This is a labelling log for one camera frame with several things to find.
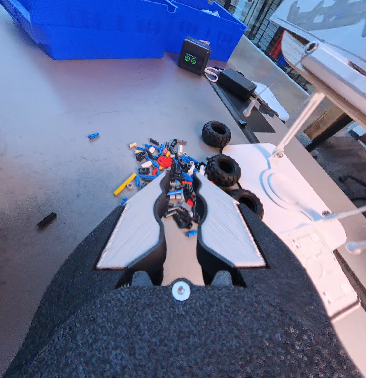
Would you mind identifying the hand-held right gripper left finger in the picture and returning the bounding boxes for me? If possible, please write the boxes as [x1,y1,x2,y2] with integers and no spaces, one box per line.
[96,171,169,270]

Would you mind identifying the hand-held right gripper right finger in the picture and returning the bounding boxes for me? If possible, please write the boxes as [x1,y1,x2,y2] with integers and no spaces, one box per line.
[193,171,266,269]

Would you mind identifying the pile of small toy parts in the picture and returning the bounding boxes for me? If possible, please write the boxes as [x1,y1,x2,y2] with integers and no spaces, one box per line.
[128,137,207,238]

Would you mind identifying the grey desk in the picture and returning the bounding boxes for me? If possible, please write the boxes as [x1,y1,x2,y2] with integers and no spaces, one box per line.
[0,0,366,378]

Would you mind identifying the black toy tyre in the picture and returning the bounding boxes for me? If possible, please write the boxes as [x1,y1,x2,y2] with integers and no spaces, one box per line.
[230,189,265,221]
[201,120,232,148]
[205,153,242,187]

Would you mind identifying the yellow toy axle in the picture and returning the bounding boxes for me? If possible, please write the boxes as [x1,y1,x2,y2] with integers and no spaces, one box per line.
[113,173,137,196]

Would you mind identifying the metal book stand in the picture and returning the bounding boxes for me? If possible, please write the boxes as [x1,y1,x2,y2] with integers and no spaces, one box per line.
[223,28,366,257]

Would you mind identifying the black toy pin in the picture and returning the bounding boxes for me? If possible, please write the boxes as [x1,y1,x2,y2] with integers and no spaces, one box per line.
[37,212,58,229]

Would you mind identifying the white sticker sheet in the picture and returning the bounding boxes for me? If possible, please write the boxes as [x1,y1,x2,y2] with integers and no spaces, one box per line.
[285,226,360,319]

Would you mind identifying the white paper sheet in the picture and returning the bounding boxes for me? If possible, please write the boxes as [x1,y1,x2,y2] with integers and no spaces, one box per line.
[253,81,290,122]

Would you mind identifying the black power adapter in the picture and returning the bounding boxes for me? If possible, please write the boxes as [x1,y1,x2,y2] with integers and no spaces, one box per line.
[218,68,258,100]

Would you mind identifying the black timer device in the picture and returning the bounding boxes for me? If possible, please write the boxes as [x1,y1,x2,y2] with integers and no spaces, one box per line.
[178,36,211,76]

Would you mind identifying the toy instruction booklet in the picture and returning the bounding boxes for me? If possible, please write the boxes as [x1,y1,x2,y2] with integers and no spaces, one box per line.
[270,0,366,64]

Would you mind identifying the white cable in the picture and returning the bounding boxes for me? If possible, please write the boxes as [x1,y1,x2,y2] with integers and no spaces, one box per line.
[204,66,222,83]

